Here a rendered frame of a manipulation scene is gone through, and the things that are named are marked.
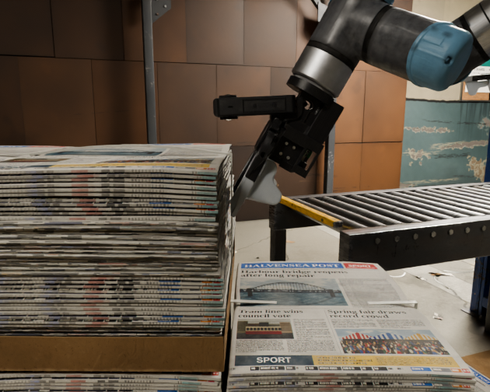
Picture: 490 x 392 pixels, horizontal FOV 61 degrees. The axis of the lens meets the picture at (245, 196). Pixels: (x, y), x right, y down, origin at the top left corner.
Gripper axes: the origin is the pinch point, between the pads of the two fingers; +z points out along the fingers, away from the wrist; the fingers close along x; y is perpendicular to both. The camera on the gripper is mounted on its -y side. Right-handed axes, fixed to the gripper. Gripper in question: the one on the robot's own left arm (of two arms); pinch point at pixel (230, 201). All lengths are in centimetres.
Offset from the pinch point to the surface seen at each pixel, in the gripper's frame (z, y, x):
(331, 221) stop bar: 2, 31, 55
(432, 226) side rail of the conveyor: -11, 58, 56
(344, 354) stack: 6.8, 20.1, -14.7
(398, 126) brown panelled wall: -87, 158, 438
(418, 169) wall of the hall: -58, 218, 462
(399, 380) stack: 5.1, 25.6, -18.1
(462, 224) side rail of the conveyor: -16, 68, 60
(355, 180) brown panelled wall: -7, 143, 419
